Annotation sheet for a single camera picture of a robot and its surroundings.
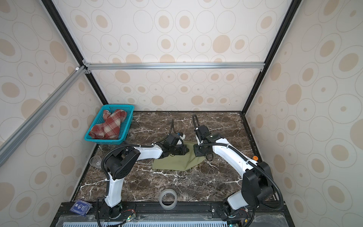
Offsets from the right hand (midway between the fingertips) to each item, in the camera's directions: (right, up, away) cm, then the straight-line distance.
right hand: (199, 151), depth 85 cm
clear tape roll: (-19, -20, -7) cm, 29 cm away
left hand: (-3, +1, +6) cm, 7 cm away
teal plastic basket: (-51, +16, +12) cm, 54 cm away
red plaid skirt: (-62, +13, +14) cm, 64 cm away
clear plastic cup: (-66, -7, +5) cm, 66 cm away
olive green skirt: (-12, -8, +6) cm, 16 cm away
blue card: (-63, -27, -12) cm, 69 cm away
